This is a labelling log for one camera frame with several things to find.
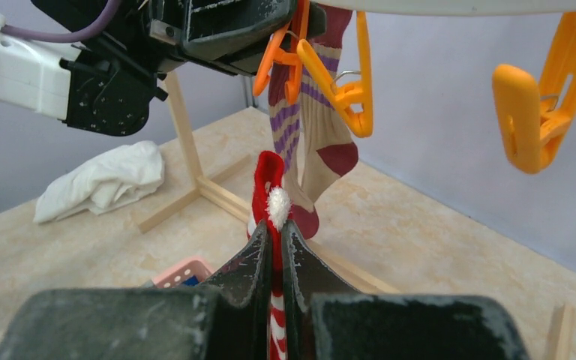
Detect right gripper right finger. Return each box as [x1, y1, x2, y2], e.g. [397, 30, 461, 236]
[281, 221, 530, 359]

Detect orange clip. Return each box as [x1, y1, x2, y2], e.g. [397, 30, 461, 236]
[491, 11, 576, 174]
[296, 11, 374, 138]
[252, 0, 310, 104]

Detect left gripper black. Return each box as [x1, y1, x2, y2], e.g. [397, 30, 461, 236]
[32, 1, 298, 73]

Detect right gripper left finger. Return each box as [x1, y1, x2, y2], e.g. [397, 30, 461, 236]
[0, 222, 272, 359]

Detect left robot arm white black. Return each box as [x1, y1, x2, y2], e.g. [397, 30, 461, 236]
[0, 0, 326, 137]

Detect red white striped sock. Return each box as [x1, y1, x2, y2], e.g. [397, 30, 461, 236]
[247, 151, 292, 359]

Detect white cloth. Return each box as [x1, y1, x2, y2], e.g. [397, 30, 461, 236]
[33, 140, 165, 224]

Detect pink plastic basket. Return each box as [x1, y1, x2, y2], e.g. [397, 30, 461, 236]
[151, 256, 215, 289]

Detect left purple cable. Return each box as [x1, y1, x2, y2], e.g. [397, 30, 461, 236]
[0, 0, 122, 45]

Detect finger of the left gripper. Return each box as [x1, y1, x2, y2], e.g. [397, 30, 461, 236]
[218, 2, 327, 76]

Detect beige purple striped sock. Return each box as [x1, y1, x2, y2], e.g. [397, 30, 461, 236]
[268, 64, 320, 239]

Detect wooden drying rack frame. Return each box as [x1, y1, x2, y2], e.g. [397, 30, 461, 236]
[135, 73, 576, 359]

